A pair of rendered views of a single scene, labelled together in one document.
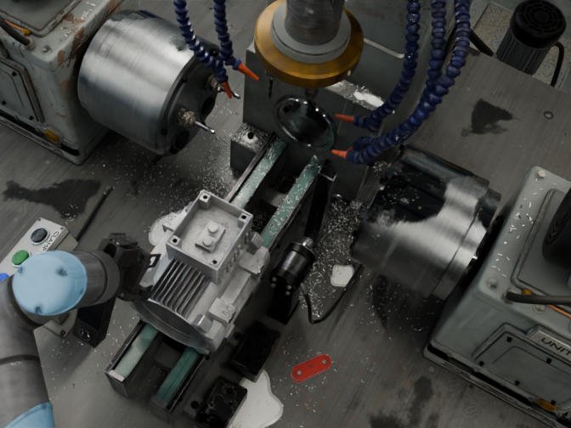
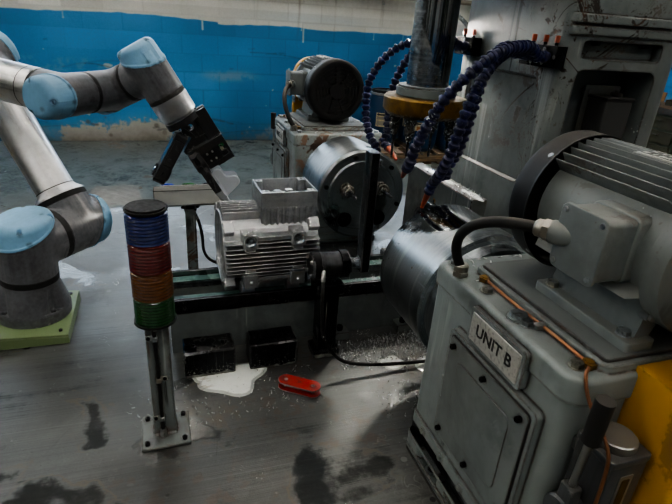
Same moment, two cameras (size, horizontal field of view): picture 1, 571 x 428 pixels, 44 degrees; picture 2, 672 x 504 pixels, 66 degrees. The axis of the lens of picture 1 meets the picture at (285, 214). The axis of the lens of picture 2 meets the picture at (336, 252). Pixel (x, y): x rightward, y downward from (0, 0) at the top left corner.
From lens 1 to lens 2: 1.06 m
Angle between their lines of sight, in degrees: 50
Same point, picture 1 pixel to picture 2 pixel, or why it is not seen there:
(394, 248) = (405, 254)
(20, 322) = (113, 74)
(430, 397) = (379, 475)
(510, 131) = not seen: hidden behind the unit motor
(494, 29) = not seen: outside the picture
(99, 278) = (169, 83)
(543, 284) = (506, 276)
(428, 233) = (436, 240)
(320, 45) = (421, 87)
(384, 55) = (504, 182)
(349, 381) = (319, 415)
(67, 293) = (137, 46)
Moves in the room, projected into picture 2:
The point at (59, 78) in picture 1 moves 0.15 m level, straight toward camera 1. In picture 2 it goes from (298, 155) to (275, 166)
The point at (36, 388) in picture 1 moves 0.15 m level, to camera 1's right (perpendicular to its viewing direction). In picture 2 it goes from (78, 83) to (105, 96)
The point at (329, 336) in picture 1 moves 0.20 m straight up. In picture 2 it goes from (337, 383) to (345, 297)
